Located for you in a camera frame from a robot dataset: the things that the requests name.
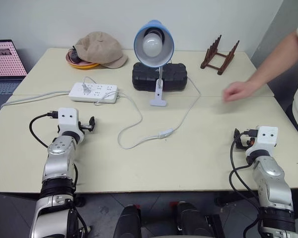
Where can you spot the person's right hand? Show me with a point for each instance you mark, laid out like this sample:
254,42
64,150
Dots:
238,90

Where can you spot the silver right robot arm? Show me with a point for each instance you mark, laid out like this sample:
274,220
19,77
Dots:
270,178

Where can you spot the black plastic case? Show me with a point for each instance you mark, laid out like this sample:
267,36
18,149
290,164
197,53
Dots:
144,79

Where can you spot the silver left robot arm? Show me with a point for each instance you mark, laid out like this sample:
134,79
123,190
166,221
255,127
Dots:
59,153

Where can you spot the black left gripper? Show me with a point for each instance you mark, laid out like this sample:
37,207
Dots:
85,127

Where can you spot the grey laptop with pink screen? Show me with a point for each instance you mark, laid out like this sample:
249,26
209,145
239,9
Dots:
5,59

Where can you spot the orange plate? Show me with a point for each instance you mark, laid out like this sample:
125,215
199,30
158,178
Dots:
84,66

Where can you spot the black table caster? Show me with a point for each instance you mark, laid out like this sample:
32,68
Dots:
80,201
220,201

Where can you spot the small black object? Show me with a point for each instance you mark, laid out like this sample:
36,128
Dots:
74,55

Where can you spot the white power strip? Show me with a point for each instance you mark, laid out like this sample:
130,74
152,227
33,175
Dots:
101,90

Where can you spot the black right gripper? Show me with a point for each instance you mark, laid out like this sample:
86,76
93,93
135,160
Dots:
245,143

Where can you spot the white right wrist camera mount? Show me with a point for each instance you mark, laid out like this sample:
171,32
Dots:
265,138

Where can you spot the person's right forearm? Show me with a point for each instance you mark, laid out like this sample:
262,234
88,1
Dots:
275,62

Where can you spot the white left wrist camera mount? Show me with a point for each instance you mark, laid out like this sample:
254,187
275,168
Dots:
67,119

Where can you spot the white light bulb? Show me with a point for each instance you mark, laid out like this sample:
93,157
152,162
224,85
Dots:
152,45

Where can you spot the pink bowl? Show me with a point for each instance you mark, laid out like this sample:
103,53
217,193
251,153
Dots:
70,58

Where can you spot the dark rounded shape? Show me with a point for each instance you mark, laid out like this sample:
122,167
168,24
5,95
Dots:
191,220
127,223

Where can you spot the white power plug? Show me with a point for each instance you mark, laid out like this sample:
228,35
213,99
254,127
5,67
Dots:
86,89

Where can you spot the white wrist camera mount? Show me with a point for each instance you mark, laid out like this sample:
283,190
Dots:
67,119
265,138

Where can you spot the beige cap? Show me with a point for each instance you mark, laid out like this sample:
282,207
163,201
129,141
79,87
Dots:
101,49

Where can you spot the blue clip desk lamp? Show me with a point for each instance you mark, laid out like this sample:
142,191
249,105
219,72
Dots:
159,59

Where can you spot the brown wooden rack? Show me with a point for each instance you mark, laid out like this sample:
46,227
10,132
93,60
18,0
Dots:
209,59

